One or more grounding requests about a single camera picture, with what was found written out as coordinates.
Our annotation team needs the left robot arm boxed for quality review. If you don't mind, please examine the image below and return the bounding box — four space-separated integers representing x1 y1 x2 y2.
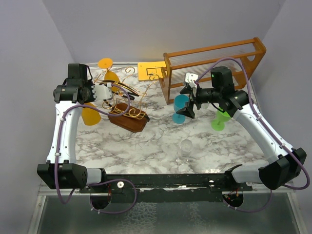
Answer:
37 63 138 193

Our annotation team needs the orange plastic wine glass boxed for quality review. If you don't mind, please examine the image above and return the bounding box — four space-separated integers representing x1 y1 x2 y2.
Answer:
81 103 101 126
97 58 119 83

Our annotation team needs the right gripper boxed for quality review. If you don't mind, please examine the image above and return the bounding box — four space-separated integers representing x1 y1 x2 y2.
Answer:
176 84 221 118

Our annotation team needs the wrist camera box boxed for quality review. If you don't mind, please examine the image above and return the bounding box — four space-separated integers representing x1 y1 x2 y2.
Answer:
184 73 198 88
91 85 113 101

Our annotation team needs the blue plastic wine glass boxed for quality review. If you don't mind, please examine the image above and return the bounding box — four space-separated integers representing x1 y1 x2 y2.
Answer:
172 95 189 124

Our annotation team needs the wooden dish rack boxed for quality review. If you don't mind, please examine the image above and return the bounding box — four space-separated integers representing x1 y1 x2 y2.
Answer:
158 37 267 105

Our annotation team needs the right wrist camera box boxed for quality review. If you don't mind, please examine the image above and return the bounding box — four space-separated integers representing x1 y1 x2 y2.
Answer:
184 73 198 88

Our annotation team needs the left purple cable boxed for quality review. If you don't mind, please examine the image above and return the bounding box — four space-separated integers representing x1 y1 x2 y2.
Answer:
55 83 132 205

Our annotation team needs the yellow card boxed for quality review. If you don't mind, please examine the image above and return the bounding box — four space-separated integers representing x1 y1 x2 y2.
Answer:
137 61 166 81

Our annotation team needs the clear glass near front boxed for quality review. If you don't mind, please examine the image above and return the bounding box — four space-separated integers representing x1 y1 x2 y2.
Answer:
176 139 194 163

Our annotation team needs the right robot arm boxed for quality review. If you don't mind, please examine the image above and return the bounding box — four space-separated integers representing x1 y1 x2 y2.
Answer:
177 66 307 191

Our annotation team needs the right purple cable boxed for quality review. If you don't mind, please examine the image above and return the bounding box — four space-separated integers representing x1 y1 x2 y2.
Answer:
195 57 310 191

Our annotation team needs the purple cable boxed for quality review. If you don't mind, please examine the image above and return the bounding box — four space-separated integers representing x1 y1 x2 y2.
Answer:
55 83 132 205
195 57 310 191

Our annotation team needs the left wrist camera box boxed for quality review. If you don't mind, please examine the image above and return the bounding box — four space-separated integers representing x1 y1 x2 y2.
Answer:
91 85 113 101

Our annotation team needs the green plastic wine glass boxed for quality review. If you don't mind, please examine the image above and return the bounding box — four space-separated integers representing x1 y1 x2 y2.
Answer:
211 110 232 131

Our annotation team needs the black base frame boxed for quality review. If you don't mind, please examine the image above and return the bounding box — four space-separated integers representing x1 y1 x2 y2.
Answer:
79 172 252 203

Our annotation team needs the gold wire wine glass rack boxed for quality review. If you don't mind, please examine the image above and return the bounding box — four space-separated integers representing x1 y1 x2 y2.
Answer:
94 67 157 133

